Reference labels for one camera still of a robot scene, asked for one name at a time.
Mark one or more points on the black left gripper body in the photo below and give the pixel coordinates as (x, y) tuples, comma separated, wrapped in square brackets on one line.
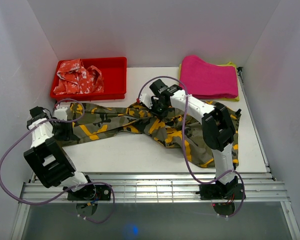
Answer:
[(62, 130)]

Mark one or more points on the pink folded towel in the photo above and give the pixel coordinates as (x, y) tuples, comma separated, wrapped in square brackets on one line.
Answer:
[(210, 77)]

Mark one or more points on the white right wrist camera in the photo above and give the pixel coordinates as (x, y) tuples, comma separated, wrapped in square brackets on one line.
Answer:
[(145, 99)]

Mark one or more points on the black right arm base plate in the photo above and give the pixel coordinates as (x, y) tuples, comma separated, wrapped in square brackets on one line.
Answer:
[(218, 191)]

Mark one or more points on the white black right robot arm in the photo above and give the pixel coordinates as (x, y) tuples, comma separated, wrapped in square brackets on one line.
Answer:
[(217, 127)]

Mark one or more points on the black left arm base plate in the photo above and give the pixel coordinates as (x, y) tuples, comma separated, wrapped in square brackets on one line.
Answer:
[(99, 192)]

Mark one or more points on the red plastic bin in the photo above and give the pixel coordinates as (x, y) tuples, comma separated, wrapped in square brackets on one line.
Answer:
[(114, 72)]

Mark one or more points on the yellow-green folded cloth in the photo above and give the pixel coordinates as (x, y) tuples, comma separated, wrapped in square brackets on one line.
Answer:
[(231, 63)]

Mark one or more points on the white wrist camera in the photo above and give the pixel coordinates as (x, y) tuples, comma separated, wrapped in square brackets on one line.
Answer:
[(145, 99), (61, 112)]

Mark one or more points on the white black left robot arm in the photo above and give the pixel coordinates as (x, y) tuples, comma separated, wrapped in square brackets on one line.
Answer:
[(47, 158)]

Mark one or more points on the orange white floral garment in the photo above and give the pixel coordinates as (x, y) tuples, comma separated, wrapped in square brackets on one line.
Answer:
[(75, 79)]

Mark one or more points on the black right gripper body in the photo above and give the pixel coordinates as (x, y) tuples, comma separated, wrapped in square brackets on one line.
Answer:
[(158, 109)]

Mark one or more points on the aluminium table edge rail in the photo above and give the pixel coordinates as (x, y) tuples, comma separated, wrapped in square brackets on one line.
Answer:
[(182, 188)]

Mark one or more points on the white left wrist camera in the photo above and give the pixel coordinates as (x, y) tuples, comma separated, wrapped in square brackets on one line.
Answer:
[(61, 112)]

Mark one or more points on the camouflage yellow green trousers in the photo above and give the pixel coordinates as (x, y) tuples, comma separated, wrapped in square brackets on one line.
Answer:
[(98, 122)]

